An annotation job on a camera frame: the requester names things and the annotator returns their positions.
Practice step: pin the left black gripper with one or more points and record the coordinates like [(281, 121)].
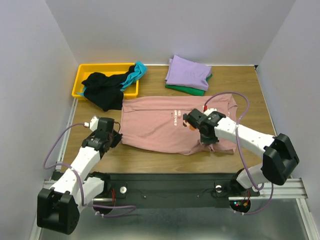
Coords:
[(118, 137)]

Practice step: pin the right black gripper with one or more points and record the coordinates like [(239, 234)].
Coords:
[(191, 118)]

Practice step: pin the pink t-shirt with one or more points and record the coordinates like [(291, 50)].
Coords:
[(155, 123)]

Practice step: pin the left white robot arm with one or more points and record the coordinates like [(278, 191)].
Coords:
[(59, 207)]

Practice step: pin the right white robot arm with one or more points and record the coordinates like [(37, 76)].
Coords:
[(277, 153)]

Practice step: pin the folded green t-shirt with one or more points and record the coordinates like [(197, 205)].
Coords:
[(190, 90)]

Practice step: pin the black garment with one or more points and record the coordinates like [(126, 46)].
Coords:
[(106, 91)]

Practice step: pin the folded lavender t-shirt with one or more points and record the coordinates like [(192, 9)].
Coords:
[(186, 73)]

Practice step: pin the yellow plastic bin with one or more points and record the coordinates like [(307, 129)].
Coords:
[(85, 69)]

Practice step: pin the teal garment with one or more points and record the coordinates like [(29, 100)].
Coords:
[(135, 72)]

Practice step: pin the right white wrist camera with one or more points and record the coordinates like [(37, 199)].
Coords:
[(209, 111)]

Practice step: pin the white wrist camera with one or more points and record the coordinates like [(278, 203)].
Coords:
[(92, 124), (209, 111)]

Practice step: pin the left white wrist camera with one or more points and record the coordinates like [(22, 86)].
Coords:
[(92, 124)]

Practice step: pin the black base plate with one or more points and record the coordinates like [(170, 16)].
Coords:
[(173, 191)]

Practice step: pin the aluminium rail frame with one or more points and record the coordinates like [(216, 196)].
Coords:
[(118, 194)]

